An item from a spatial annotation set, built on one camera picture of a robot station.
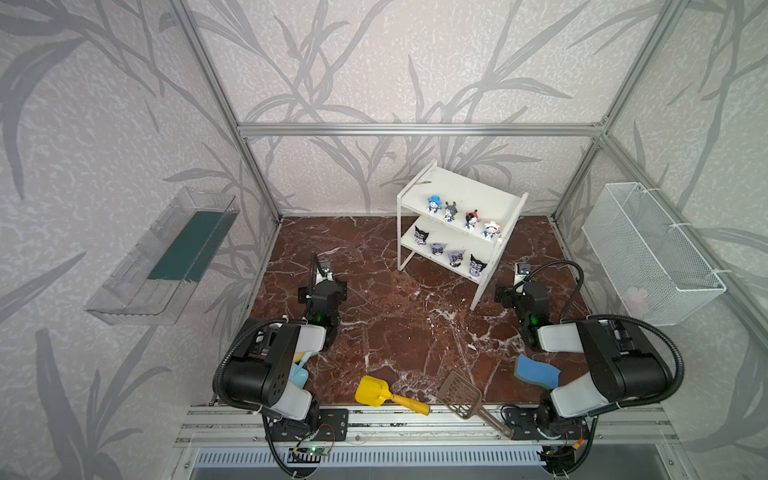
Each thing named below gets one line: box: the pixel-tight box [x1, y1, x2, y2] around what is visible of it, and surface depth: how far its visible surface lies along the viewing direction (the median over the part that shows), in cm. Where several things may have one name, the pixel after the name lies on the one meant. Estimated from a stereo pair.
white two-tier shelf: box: [396, 160, 529, 310], surface depth 82 cm
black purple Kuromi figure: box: [413, 225, 430, 247], surface depth 90 cm
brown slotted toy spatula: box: [437, 370, 515, 438], surface depth 80 cm
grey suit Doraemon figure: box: [443, 201, 458, 223], surface depth 74 cm
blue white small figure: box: [482, 220, 501, 239], surface depth 70 cm
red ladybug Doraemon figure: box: [465, 209, 481, 230], surface depth 72 cm
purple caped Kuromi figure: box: [448, 249, 466, 267], surface depth 84 cm
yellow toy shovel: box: [354, 375, 430, 416], surface depth 79 cm
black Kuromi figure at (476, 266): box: [469, 254, 487, 277], surface depth 82 cm
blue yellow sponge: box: [514, 354, 562, 390], surface depth 82 cm
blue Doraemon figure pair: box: [427, 194, 443, 214], surface depth 75 cm
